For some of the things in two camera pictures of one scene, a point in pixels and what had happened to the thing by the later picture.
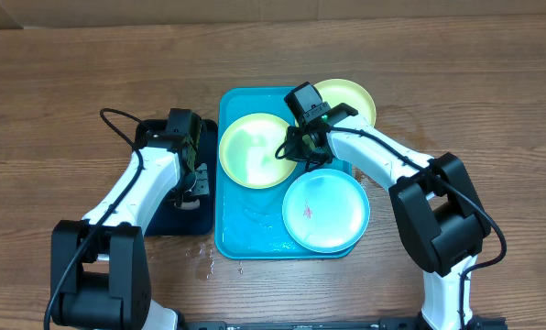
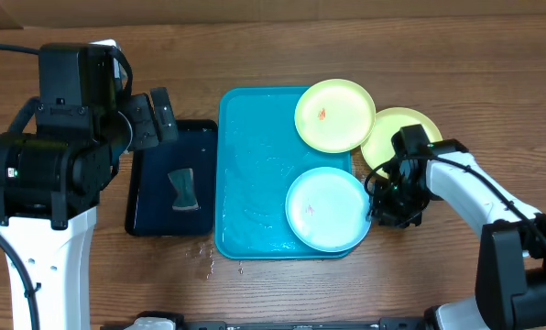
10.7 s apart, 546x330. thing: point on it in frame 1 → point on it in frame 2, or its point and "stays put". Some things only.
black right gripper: x=298 y=154 → x=384 y=212
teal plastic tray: x=249 y=223 stays put
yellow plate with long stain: x=247 y=151 → x=377 y=146
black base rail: x=399 y=324 stays put
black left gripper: x=202 y=187 → x=140 y=106
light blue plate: x=326 y=211 stays put
